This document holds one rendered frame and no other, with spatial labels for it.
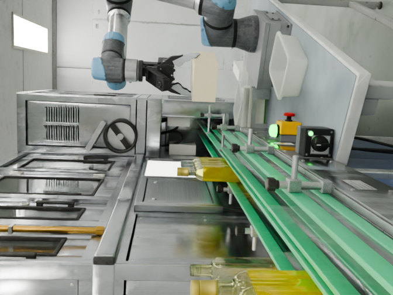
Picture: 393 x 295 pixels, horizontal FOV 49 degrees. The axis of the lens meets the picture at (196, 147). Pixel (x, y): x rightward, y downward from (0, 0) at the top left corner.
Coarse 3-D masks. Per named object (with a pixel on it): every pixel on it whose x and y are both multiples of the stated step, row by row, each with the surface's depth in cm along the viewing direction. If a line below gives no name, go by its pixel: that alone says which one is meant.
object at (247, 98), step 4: (244, 88) 206; (248, 88) 206; (252, 88) 193; (244, 92) 207; (248, 92) 207; (252, 92) 192; (244, 96) 208; (248, 96) 208; (252, 96) 193; (244, 100) 208; (248, 100) 208; (244, 104) 208; (248, 104) 208; (244, 108) 209; (248, 108) 209; (244, 112) 209; (248, 112) 209; (244, 116) 209; (248, 116) 194; (244, 120) 209; (248, 120) 194; (244, 124) 210; (248, 124) 194
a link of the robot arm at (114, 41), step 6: (108, 36) 146; (114, 36) 146; (120, 36) 148; (102, 42) 147; (108, 42) 145; (114, 42) 145; (120, 42) 147; (102, 48) 145; (108, 48) 143; (114, 48) 143; (120, 48) 146; (120, 54) 144
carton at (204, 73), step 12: (192, 60) 143; (204, 60) 138; (216, 60) 139; (192, 72) 141; (204, 72) 134; (216, 72) 134; (192, 84) 138; (204, 84) 136; (216, 84) 136; (192, 96) 138; (204, 96) 138
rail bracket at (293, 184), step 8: (296, 160) 84; (296, 168) 85; (296, 176) 85; (272, 184) 84; (280, 184) 85; (288, 184) 84; (296, 184) 84; (304, 184) 85; (312, 184) 85; (320, 184) 85; (328, 184) 85; (288, 192) 85; (296, 192) 85; (320, 192) 86; (328, 192) 85
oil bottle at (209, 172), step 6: (198, 168) 162; (204, 168) 161; (210, 168) 162; (216, 168) 162; (222, 168) 162; (228, 168) 162; (198, 174) 162; (204, 174) 162; (210, 174) 162; (216, 174) 162; (222, 174) 162; (228, 174) 162; (234, 174) 163; (204, 180) 162; (210, 180) 162; (216, 180) 163; (222, 180) 163; (228, 180) 163; (234, 180) 163
